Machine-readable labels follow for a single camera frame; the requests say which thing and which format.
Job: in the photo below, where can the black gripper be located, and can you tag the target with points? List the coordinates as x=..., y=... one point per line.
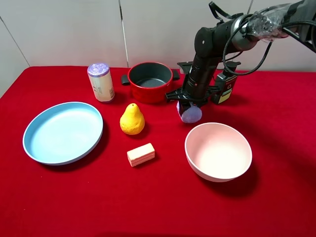
x=198, y=95

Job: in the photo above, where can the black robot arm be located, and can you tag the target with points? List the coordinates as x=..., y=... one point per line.
x=235, y=34

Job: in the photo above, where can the red cooking pot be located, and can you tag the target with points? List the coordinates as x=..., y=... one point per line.
x=150, y=81

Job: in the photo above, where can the black pump soap bottle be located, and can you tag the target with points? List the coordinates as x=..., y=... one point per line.
x=225, y=81

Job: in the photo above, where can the yellow pear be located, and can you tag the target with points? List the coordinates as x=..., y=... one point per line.
x=132, y=121

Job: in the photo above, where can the pink bowl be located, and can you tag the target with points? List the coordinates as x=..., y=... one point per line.
x=217, y=152

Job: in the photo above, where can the pink wafer block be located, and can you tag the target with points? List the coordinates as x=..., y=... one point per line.
x=141, y=154

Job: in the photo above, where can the white purple bag roll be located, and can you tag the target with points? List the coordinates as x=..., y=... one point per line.
x=101, y=81

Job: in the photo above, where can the red tablecloth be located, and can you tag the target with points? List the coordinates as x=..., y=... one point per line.
x=101, y=195

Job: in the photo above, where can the blue plate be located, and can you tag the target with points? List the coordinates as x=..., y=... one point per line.
x=63, y=133

